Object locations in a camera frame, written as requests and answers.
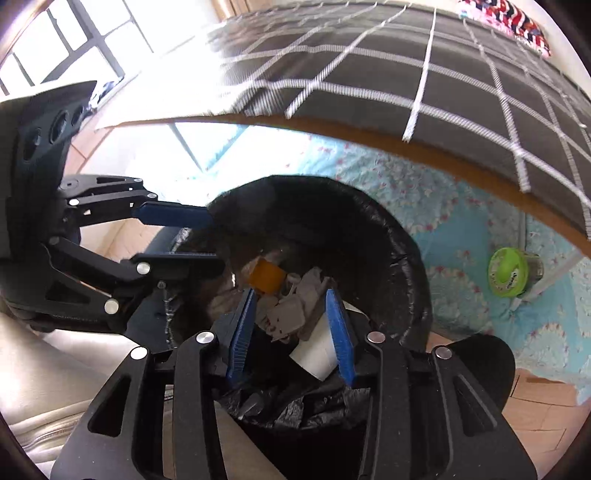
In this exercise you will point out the white tissue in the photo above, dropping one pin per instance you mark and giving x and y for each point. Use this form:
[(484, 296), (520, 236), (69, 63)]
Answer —
[(311, 284)]

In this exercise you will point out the blue floral bed sheet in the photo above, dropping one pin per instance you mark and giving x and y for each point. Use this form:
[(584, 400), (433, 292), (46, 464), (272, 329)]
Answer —
[(461, 217)]

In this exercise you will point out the window with dark frame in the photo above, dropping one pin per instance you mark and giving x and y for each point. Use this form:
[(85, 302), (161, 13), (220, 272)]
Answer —
[(78, 41)]

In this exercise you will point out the green lidded jar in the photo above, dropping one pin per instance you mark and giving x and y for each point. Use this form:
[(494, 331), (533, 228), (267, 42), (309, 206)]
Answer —
[(505, 272)]

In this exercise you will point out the white toilet paper roll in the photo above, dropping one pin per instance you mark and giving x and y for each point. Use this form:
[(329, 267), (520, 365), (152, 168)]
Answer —
[(316, 355)]

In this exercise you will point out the beige leather cushion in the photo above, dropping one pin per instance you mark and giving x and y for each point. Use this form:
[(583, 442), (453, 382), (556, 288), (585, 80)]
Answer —
[(55, 369)]

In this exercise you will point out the orange plastic cap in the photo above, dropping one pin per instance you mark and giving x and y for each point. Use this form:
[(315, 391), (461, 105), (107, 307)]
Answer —
[(265, 276)]

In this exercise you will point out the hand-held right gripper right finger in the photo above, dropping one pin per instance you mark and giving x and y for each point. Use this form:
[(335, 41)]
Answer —
[(339, 337)]

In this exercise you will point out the black lined trash bin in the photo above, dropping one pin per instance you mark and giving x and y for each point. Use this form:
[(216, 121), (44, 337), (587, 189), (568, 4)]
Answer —
[(369, 221)]

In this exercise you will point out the white bottle cap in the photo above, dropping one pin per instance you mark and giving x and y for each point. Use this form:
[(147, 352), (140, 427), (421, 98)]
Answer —
[(292, 278)]

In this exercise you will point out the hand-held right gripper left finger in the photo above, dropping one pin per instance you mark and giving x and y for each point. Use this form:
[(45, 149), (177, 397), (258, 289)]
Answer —
[(242, 341)]

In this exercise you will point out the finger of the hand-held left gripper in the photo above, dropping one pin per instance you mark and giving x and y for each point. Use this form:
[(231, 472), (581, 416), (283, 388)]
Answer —
[(184, 265), (175, 214)]

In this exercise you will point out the black white-grid mat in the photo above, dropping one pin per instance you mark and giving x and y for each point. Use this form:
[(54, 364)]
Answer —
[(369, 69)]

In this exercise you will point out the striped folded quilt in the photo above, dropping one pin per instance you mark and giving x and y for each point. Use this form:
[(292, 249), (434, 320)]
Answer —
[(512, 14)]

